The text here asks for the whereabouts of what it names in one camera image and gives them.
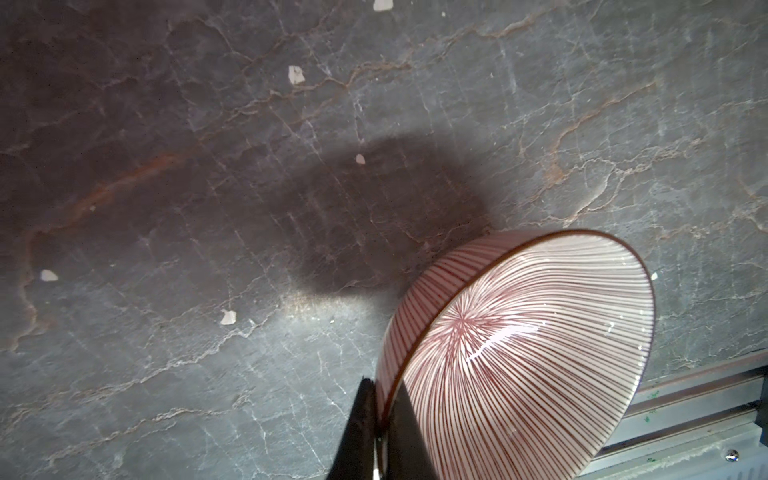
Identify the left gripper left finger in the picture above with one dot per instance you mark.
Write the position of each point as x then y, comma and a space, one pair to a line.
354, 459

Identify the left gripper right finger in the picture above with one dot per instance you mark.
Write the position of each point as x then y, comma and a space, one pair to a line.
405, 453

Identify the aluminium mounting rail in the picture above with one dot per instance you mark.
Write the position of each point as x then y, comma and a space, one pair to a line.
709, 423

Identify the pink striped bowl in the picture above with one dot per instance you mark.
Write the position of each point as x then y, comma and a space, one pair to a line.
520, 352

